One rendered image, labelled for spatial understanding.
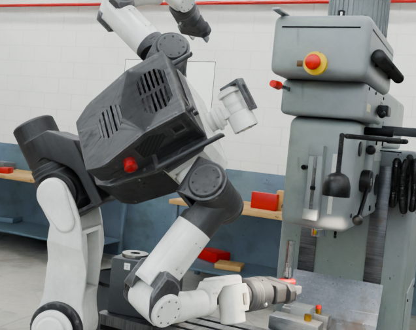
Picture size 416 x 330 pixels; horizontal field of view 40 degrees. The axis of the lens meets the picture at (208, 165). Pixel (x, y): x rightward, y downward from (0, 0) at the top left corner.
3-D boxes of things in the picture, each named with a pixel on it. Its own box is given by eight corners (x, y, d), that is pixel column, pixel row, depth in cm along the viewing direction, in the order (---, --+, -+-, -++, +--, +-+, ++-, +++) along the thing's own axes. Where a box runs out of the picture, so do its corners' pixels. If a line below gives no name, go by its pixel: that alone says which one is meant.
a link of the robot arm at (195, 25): (174, 38, 206) (161, 18, 196) (184, 16, 208) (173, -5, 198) (205, 44, 201) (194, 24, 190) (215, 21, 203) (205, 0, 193)
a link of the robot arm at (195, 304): (209, 325, 140) (144, 339, 127) (184, 306, 147) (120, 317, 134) (219, 285, 138) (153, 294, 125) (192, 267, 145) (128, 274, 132)
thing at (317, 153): (316, 220, 160) (324, 145, 159) (302, 219, 162) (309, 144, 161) (319, 219, 164) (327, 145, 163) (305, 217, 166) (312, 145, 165)
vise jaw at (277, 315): (316, 340, 165) (318, 326, 165) (267, 328, 172) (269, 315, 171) (322, 334, 170) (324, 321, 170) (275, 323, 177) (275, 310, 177)
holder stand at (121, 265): (167, 323, 188) (173, 263, 187) (106, 311, 195) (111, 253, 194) (180, 313, 200) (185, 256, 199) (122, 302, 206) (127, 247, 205)
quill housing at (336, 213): (348, 234, 161) (360, 119, 159) (277, 223, 169) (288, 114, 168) (360, 227, 178) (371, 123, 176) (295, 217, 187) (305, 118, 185)
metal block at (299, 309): (307, 329, 172) (310, 309, 172) (288, 325, 175) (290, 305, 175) (312, 325, 177) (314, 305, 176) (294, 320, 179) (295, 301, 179)
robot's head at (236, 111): (225, 138, 144) (256, 122, 143) (207, 101, 145) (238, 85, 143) (229, 138, 151) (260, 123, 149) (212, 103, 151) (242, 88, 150)
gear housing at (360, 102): (365, 119, 155) (369, 82, 155) (278, 113, 165) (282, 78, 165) (382, 126, 186) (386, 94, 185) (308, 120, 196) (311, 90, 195)
